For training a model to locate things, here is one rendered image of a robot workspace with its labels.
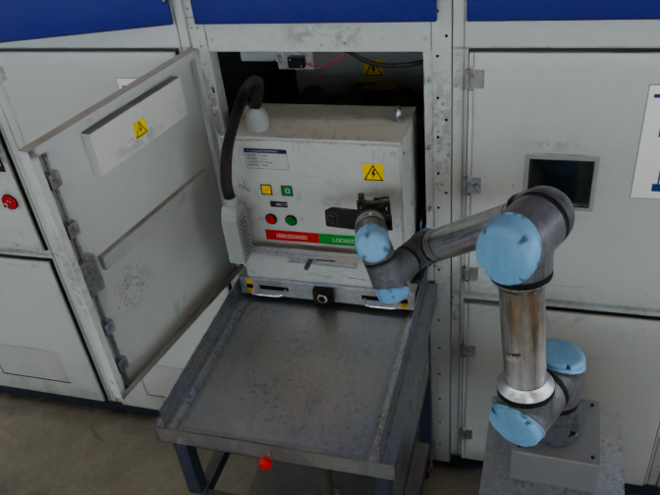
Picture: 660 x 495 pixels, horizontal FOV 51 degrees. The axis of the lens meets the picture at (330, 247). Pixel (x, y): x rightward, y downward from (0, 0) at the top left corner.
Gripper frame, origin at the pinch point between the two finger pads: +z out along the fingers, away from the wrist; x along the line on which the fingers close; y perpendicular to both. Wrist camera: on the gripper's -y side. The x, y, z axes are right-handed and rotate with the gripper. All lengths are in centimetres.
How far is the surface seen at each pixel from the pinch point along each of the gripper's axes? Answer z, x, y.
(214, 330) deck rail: 1, -35, -45
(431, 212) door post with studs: 14.3, -9.0, 19.7
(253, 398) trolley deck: -21, -44, -32
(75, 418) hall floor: 73, -107, -129
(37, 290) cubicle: 61, -42, -125
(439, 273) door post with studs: 18.9, -29.9, 21.7
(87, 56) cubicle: 24, 42, -74
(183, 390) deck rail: -19, -42, -50
